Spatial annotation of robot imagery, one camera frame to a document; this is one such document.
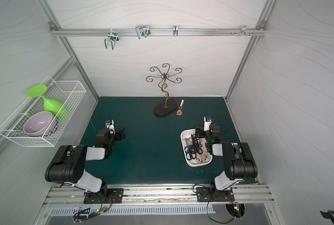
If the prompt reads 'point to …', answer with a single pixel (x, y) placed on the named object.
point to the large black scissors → (195, 138)
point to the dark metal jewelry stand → (163, 109)
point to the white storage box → (186, 139)
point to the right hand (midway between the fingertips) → (203, 124)
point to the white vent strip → (203, 208)
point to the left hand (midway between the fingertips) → (117, 128)
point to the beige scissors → (202, 158)
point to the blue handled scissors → (191, 152)
